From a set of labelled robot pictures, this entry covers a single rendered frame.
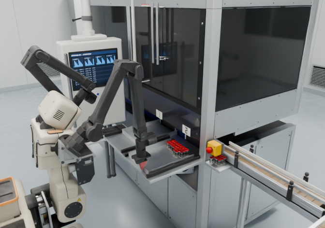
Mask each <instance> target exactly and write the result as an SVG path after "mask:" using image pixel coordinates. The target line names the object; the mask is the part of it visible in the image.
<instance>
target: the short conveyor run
mask: <svg viewBox="0 0 325 228"><path fill-rule="evenodd" d="M229 144H230V145H229V146H227V145H224V153H223V154H221V155H223V156H224V157H226V162H227V163H229V164H230V165H232V169H230V170H232V171H233V172H235V173H236V174H238V175H239V176H241V177H242V178H244V179H246V180H247V181H249V182H250V183H252V184H253V185H255V186H257V187H258V188H260V189H261V190H263V191H264V192H266V193H267V194H269V195H271V196H272V197H274V198H275V199H277V200H278V201H280V202H282V203H283V204H285V205H286V206H288V207H289V208H291V209H292V210H294V211H296V212H297V213H299V214H300V215H302V216H303V217H305V218H306V219H308V220H310V221H311V222H313V223H315V222H316V221H317V220H319V219H320V218H321V217H323V216H324V215H325V192H324V191H323V190H321V189H319V188H317V187H315V186H313V185H311V184H309V183H308V180H309V177H308V176H309V173H308V172H305V175H304V177H303V180H302V179H300V178H298V177H296V176H294V175H293V174H291V173H289V172H287V171H285V170H283V169H281V168H279V167H278V166H276V165H274V164H272V163H270V162H268V161H266V160H264V159H263V158H261V157H259V156H257V155H255V154H253V150H254V149H253V148H254V145H252V144H251V146H250V147H251V148H250V150H249V151H248V150H246V149H244V148H242V147H240V146H238V145H236V144H234V143H233V142H231V141H229Z"/></svg>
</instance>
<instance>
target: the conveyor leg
mask: <svg viewBox="0 0 325 228"><path fill-rule="evenodd" d="M248 190H249V181H247V180H246V179H244V178H242V177H241V185H240V194H239V202H238V211H237V219H236V228H244V220H245V212H246V205H247V197H248Z"/></svg>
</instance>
